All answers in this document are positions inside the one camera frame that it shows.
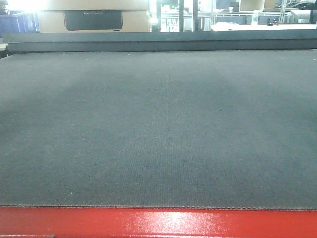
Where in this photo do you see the black conveyor side rail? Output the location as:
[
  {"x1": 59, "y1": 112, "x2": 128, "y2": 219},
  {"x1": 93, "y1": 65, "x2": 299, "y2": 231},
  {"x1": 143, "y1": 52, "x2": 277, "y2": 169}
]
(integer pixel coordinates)
[{"x1": 2, "y1": 29, "x2": 317, "y2": 53}]

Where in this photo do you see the aluminium frame rack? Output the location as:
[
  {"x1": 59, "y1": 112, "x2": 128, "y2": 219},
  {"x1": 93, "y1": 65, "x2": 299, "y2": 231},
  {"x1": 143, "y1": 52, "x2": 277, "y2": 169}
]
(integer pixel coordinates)
[{"x1": 150, "y1": 0, "x2": 317, "y2": 32}]

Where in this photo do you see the clear plastic bottle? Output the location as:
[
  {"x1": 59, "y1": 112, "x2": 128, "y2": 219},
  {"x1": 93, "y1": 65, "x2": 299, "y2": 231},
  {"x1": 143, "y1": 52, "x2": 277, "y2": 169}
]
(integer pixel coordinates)
[{"x1": 251, "y1": 9, "x2": 259, "y2": 25}]

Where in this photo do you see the red conveyor frame edge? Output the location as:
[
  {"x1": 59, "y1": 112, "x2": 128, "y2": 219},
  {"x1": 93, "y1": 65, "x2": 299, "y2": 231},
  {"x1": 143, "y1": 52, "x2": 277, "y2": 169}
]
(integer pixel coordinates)
[{"x1": 0, "y1": 207, "x2": 317, "y2": 238}]

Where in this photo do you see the white background table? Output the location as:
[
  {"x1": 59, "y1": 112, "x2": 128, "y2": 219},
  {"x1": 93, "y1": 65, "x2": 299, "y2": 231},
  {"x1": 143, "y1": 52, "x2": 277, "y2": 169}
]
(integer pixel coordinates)
[{"x1": 211, "y1": 22, "x2": 317, "y2": 31}]

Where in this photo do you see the cardboard box with handle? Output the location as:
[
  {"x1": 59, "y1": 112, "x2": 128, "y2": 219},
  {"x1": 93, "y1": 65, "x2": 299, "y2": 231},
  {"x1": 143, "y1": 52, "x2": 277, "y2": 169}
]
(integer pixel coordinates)
[{"x1": 37, "y1": 0, "x2": 150, "y2": 33}]

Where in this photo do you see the blue crate in background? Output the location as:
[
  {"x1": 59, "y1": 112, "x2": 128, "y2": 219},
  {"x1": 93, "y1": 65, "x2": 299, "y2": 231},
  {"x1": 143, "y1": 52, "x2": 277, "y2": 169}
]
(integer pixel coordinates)
[{"x1": 0, "y1": 12, "x2": 40, "y2": 36}]

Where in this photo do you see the dark conveyor belt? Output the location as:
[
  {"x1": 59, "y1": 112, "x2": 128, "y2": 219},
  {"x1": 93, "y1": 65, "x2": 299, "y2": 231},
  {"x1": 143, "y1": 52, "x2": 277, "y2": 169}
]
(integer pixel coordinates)
[{"x1": 0, "y1": 50, "x2": 317, "y2": 210}]

